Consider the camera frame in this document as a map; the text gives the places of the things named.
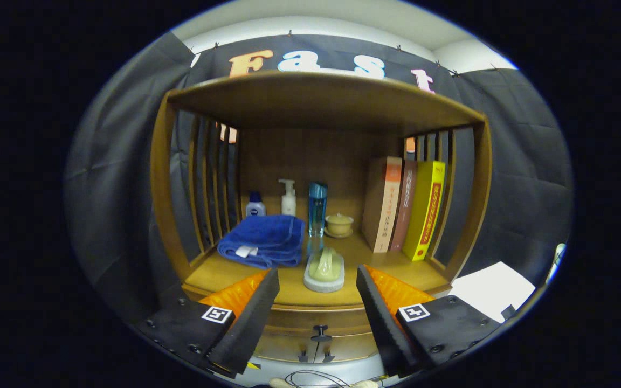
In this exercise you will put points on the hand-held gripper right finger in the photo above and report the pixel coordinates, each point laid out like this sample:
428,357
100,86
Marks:
383,323

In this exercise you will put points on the wooden cabinet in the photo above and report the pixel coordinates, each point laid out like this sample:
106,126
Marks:
316,102

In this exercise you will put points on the black drawer knob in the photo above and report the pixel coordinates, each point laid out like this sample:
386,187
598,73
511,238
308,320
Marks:
321,331

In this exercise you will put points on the person's beige shoe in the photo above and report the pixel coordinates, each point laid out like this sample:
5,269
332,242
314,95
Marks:
364,384
281,383

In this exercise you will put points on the small white blue-capped bottle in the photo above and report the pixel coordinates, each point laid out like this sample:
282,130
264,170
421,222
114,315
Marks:
255,207

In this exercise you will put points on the blue glass bottle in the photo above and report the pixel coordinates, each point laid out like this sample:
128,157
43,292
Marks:
317,210

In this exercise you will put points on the yellow book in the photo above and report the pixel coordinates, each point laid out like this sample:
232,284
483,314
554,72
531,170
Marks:
426,210

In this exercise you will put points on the beige book orange label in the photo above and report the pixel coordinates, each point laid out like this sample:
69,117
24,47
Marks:
386,205

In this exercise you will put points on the wooden drawer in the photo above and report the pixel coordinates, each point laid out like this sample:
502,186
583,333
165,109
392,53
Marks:
294,337

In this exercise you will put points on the wooden countertop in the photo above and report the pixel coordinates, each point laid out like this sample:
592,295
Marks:
359,250

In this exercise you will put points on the green brush white pad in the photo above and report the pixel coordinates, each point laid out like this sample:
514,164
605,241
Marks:
325,269

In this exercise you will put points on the blue folded towel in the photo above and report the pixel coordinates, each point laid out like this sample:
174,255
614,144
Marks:
264,237

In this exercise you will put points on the beige lidded teacup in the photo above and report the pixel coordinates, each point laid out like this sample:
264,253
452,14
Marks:
339,225

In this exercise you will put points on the white pump bottle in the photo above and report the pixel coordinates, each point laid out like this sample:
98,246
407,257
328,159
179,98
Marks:
288,202

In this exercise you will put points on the black backdrop cloth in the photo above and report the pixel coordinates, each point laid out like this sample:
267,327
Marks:
116,188

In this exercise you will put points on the brown book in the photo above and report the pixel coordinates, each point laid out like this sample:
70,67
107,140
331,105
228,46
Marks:
406,207

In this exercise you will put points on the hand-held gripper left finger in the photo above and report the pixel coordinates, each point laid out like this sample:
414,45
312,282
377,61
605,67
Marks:
251,323

